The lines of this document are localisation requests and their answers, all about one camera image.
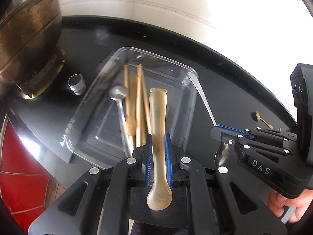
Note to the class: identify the gas stove burner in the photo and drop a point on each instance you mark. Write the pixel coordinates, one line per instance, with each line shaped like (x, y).
(38, 83)

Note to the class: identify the beige plastic spoon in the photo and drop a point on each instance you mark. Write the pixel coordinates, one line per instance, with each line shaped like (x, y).
(130, 102)

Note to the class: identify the translucent amber plastic spoon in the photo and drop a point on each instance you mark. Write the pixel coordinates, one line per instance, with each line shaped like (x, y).
(160, 195)

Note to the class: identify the black camera module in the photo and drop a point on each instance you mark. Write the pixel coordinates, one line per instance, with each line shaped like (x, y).
(301, 82)

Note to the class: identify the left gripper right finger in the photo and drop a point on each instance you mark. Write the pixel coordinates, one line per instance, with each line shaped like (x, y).
(219, 203)

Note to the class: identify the wooden chopstick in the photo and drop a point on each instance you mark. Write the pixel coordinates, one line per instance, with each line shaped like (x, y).
(127, 99)
(146, 104)
(138, 107)

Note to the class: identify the silver metal spoon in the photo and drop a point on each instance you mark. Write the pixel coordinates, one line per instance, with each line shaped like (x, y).
(223, 151)
(118, 93)

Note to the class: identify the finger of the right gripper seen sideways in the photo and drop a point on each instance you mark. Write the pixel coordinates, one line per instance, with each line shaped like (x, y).
(273, 141)

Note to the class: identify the person's right hand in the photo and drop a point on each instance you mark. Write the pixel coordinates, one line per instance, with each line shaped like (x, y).
(276, 203)

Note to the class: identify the silver stove knob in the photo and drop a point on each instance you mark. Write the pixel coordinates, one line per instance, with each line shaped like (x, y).
(77, 84)

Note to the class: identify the clear plastic tray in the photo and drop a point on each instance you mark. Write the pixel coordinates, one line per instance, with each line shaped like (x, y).
(113, 117)

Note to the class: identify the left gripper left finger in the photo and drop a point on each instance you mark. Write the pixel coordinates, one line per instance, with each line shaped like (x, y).
(99, 201)

